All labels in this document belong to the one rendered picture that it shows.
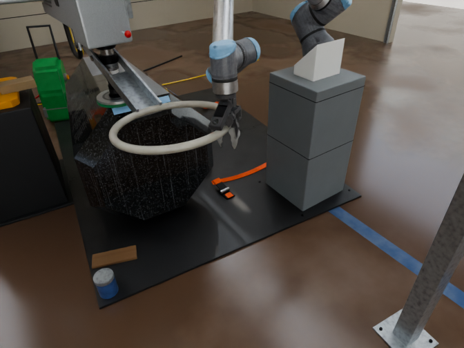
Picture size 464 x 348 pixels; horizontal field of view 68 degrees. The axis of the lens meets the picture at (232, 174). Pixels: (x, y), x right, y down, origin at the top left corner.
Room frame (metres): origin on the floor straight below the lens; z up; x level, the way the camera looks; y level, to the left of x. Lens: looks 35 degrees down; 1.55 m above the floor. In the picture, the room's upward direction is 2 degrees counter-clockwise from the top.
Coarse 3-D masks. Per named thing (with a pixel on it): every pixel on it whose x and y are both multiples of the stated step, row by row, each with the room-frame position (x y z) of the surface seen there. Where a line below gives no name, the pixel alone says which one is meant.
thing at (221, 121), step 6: (222, 102) 1.13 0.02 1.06; (228, 102) 1.12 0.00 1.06; (216, 108) 1.11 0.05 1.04; (222, 108) 1.10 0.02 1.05; (228, 108) 1.10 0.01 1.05; (216, 114) 1.09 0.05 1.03; (222, 114) 1.08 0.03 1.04; (228, 114) 1.10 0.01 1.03; (216, 120) 1.06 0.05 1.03; (222, 120) 1.06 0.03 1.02; (210, 126) 1.05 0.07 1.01; (216, 126) 1.04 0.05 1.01; (222, 126) 1.05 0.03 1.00
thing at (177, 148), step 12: (144, 108) 1.39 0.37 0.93; (156, 108) 1.41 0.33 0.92; (168, 108) 1.43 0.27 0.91; (120, 120) 1.27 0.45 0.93; (132, 120) 1.32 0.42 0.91; (216, 132) 1.07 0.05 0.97; (120, 144) 1.04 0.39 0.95; (132, 144) 1.02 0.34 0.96; (180, 144) 0.99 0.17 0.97; (192, 144) 1.00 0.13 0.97; (204, 144) 1.02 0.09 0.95
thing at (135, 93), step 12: (84, 48) 1.85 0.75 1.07; (96, 60) 1.71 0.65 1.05; (120, 60) 1.75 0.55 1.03; (108, 72) 1.60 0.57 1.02; (120, 72) 1.69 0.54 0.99; (132, 72) 1.64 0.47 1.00; (120, 84) 1.59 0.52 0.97; (132, 84) 1.60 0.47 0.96; (144, 84) 1.54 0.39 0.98; (120, 96) 1.50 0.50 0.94; (132, 96) 1.51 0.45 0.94; (144, 96) 1.52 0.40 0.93; (156, 96) 1.46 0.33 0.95; (132, 108) 1.40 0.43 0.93
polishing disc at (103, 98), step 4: (104, 92) 1.79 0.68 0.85; (108, 92) 1.79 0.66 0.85; (100, 96) 1.73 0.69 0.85; (104, 96) 1.73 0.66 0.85; (108, 96) 1.73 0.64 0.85; (100, 100) 1.68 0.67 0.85; (104, 100) 1.68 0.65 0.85; (108, 100) 1.67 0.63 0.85; (112, 100) 1.67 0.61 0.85; (116, 100) 1.67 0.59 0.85; (120, 100) 1.67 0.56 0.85; (104, 104) 1.65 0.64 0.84; (108, 104) 1.64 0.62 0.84; (112, 104) 1.64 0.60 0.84; (116, 104) 1.64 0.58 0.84
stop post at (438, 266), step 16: (448, 208) 0.85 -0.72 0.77; (448, 224) 0.83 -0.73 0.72; (448, 240) 0.81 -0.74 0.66; (432, 256) 0.84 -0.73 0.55; (448, 256) 0.79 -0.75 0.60; (432, 272) 0.82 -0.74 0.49; (448, 272) 0.80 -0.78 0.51; (416, 288) 0.84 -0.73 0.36; (432, 288) 0.79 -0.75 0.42; (416, 304) 0.82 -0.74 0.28; (432, 304) 0.80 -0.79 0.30; (384, 320) 0.91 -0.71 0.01; (400, 320) 0.84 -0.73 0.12; (416, 320) 0.79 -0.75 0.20; (384, 336) 0.83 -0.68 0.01; (400, 336) 0.82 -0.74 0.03; (416, 336) 0.81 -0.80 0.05
